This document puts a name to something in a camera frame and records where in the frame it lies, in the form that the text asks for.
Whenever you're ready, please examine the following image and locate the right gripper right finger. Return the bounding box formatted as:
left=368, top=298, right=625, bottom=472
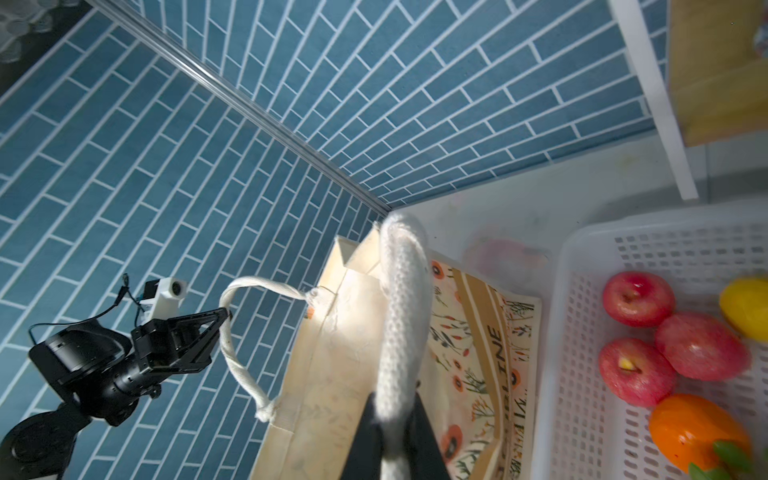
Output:
left=405, top=394, right=450, bottom=480

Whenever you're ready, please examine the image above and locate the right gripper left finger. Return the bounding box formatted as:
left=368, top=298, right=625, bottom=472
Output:
left=339, top=393, right=383, bottom=480

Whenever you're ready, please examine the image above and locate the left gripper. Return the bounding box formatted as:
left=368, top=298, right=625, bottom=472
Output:
left=107, top=308, right=229, bottom=408

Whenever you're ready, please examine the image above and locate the cream canvas grocery bag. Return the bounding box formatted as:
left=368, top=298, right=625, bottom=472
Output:
left=219, top=212, right=542, bottom=479

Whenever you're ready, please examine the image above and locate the white plastic basket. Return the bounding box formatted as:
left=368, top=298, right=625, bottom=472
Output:
left=530, top=197, right=768, bottom=480

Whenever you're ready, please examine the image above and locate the red apple front left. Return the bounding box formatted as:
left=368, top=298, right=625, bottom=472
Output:
left=598, top=338, right=677, bottom=408

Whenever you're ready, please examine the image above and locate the red apple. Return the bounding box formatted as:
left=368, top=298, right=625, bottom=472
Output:
left=654, top=311, right=752, bottom=381
left=602, top=271, right=676, bottom=328
left=598, top=338, right=677, bottom=408

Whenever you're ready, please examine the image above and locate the small orange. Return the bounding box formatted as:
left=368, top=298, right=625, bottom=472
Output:
left=648, top=394, right=752, bottom=474

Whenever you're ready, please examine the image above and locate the red apple back left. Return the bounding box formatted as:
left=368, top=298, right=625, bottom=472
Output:
left=602, top=271, right=676, bottom=328

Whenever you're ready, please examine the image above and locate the red apple middle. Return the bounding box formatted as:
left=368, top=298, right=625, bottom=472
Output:
left=654, top=311, right=752, bottom=381

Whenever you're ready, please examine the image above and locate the yellow lemon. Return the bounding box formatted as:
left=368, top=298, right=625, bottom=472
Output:
left=719, top=277, right=768, bottom=343

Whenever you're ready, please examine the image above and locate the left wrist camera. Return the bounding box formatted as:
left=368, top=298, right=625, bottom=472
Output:
left=137, top=277, right=188, bottom=325

